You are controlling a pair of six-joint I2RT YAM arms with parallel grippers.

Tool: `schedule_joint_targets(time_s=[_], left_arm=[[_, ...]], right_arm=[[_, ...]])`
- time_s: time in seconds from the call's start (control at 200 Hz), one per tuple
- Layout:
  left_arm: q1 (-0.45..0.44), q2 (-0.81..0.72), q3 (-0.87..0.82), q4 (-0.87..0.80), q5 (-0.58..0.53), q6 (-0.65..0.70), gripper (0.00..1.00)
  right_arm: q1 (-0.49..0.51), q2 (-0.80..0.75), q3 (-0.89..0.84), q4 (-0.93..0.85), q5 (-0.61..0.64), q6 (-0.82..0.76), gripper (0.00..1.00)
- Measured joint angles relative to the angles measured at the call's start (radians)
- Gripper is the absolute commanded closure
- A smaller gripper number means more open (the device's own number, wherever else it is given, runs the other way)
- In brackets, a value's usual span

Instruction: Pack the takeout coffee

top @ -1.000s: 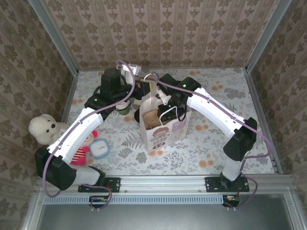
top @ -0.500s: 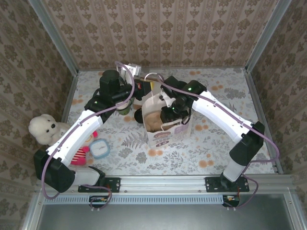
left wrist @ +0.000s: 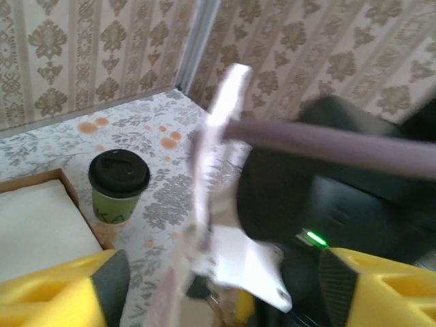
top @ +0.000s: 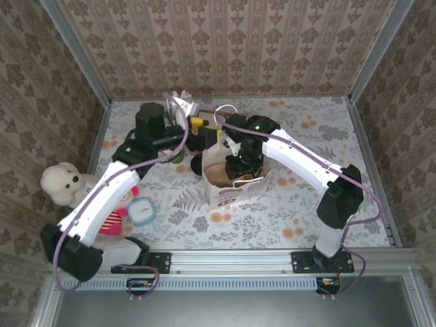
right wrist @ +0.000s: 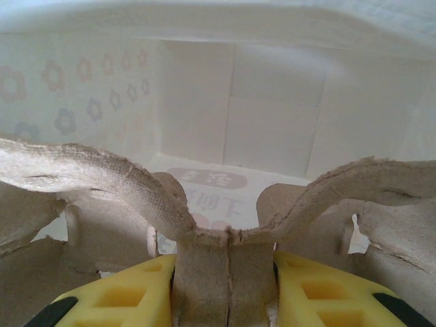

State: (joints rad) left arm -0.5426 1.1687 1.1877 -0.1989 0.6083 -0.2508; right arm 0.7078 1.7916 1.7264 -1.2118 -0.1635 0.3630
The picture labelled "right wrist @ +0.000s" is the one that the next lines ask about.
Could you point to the brown pulp cup carrier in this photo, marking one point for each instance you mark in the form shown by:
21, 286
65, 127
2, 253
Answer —
211, 272

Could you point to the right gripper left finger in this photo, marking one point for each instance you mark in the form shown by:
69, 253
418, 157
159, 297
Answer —
119, 299

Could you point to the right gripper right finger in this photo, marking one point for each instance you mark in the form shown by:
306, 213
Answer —
323, 299

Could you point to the white printed paper bag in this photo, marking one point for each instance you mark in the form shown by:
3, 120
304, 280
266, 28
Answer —
272, 102

